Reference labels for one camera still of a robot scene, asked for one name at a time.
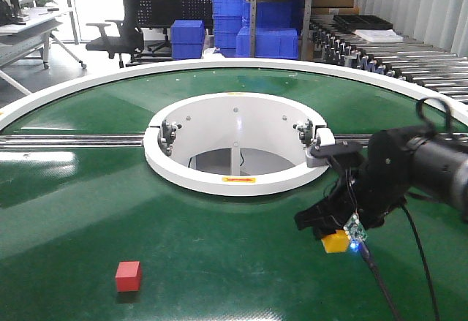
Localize red cube block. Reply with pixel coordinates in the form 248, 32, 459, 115
115, 261, 142, 292

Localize blue crate stack left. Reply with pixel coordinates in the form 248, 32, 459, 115
170, 20, 205, 60

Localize metal roller conveyor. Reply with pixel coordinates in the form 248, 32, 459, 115
310, 15, 467, 104

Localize white inner conveyor ring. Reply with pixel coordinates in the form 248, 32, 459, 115
143, 92, 336, 197

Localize black office chair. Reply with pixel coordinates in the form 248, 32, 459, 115
86, 0, 144, 68

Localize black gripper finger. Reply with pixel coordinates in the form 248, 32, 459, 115
312, 222, 344, 241
294, 196, 351, 230

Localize black tray on conveyor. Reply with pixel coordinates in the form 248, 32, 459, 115
333, 15, 393, 31

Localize white workbench table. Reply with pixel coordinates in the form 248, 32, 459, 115
0, 0, 88, 96

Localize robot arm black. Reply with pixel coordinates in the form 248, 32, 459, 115
294, 126, 467, 238

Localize green circuit board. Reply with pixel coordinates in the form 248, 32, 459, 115
343, 213, 368, 244

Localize black cable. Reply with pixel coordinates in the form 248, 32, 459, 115
360, 97, 454, 321

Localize blue crate stack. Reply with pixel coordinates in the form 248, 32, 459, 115
170, 20, 205, 60
212, 0, 247, 57

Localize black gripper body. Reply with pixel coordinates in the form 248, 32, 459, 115
328, 153, 406, 229

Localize blue crate front right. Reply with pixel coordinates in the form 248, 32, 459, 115
235, 27, 299, 60

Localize white outer conveyor rim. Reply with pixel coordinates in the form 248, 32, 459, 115
0, 57, 468, 134

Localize blue crate stack middle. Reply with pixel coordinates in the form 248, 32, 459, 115
212, 0, 247, 57

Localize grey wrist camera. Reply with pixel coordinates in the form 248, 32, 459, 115
305, 128, 364, 171

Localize yellow studded toy brick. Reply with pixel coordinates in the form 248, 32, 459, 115
321, 230, 350, 254

